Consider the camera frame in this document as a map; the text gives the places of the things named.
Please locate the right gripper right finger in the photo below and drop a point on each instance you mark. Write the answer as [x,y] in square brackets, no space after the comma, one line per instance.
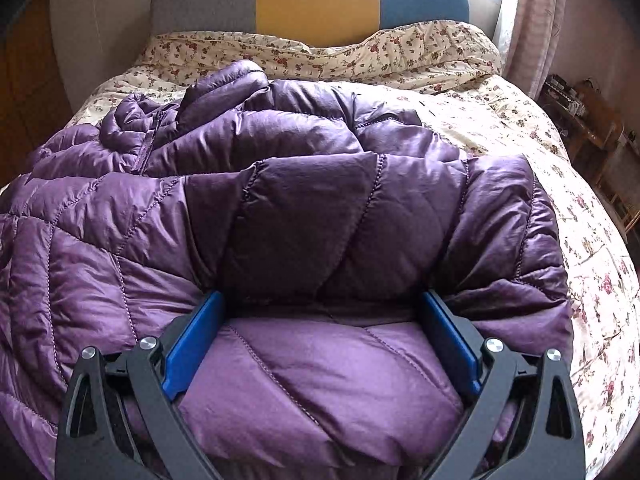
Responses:
[521,418]

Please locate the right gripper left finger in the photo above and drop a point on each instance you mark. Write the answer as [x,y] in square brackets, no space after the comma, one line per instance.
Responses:
[119,419]

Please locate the purple quilted down jacket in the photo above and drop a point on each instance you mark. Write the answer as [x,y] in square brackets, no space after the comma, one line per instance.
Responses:
[322,212]

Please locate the cluttered wooden side shelf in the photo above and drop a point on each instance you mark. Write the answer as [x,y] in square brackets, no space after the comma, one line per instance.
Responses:
[600,146]

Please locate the wooden wardrobe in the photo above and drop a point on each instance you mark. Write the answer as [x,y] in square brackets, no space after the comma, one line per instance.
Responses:
[34,104]

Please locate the floral bed quilt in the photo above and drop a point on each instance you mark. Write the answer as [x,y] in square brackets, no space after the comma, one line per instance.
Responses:
[450,73]

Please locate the pink striped curtain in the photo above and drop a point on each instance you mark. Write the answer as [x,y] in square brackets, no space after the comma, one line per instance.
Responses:
[527,35]

